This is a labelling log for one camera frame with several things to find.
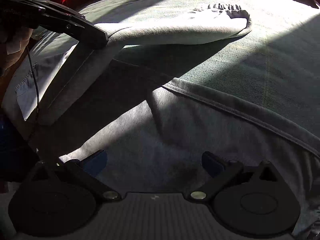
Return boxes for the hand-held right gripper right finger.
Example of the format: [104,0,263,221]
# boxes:
[187,151,285,203]

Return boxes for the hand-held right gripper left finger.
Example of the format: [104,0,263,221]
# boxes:
[24,150,122,202]

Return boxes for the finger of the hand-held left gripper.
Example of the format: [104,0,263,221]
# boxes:
[41,15,109,49]
[24,0,86,21]

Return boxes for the grey sweatpants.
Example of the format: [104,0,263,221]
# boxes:
[1,2,320,238]

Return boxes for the person's left hand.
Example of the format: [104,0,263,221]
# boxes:
[0,27,34,80]

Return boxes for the bed with green plaid sheet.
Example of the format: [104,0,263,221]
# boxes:
[75,0,320,140]

